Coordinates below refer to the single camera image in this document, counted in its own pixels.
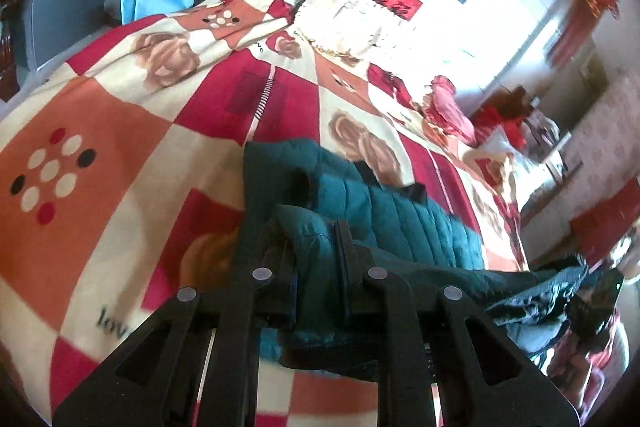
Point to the person's pink floral clothing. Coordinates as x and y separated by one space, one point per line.
585 372

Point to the cream ruffled pillow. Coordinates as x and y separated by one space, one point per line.
340 17

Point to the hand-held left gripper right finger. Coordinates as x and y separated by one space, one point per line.
350 267

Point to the wooden chair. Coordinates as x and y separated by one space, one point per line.
555 142

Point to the green quilted puffer jacket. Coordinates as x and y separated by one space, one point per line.
400 217

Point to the pink ruffled pillow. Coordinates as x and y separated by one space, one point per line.
450 112

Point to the red cream checked floral blanket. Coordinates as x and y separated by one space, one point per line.
100 107

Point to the white printed pillow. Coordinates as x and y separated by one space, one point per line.
505 157

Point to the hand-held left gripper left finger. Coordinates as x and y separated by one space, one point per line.
280 292

